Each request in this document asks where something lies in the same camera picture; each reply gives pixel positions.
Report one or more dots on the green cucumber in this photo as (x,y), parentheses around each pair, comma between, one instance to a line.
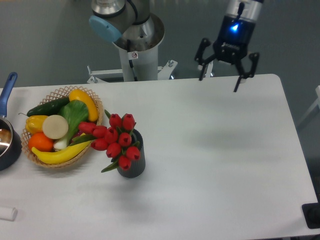
(48,108)

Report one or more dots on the white frame at right edge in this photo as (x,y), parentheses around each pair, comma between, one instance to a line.
(312,111)

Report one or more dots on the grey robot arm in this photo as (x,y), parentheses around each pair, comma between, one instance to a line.
(137,33)

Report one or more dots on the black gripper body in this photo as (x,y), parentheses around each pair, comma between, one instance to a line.
(231,45)

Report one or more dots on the dark grey ribbed vase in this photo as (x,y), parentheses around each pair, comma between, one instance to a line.
(137,165)

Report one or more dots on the black device at table edge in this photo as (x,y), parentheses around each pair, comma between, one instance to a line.
(311,212)

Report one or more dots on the green bok choy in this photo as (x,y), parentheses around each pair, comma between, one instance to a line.
(74,113)

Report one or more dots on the yellow squash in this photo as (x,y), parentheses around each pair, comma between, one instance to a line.
(81,95)

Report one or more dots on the white cylinder object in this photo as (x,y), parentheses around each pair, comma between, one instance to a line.
(8,213)

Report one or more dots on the yellow banana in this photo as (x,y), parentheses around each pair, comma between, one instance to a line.
(61,156)

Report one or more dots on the red tulip bouquet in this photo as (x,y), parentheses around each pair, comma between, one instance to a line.
(115,140)

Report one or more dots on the woven wicker basket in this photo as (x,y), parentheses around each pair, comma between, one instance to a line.
(60,93)

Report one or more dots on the orange fruit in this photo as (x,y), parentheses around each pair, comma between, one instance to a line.
(41,142)

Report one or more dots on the beige round disc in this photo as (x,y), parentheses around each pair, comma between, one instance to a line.
(55,127)

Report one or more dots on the dark pot with blue handle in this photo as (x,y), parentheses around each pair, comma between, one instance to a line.
(10,142)

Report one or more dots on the yellow bell pepper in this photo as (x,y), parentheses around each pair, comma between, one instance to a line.
(34,124)

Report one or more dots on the white metal robot stand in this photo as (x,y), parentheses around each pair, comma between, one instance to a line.
(135,66)

